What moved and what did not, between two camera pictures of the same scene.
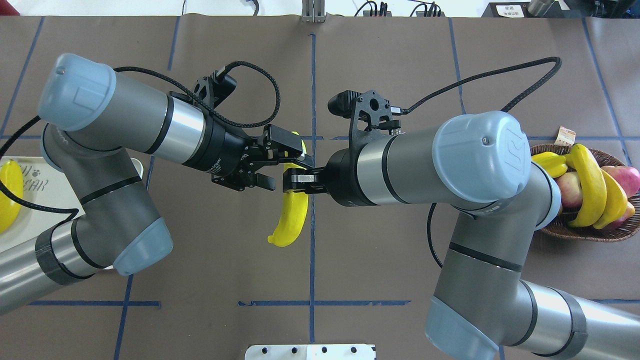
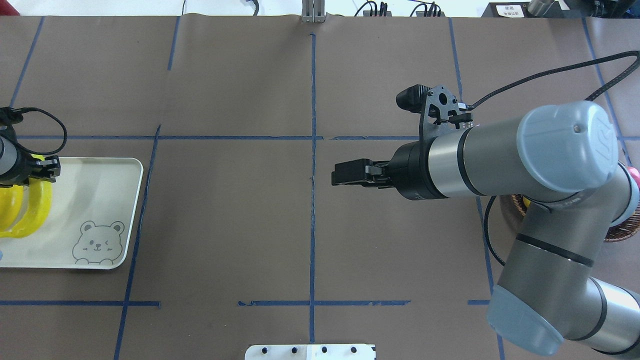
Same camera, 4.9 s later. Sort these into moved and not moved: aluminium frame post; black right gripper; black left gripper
Moved: black right gripper; black left gripper
Not moved: aluminium frame post
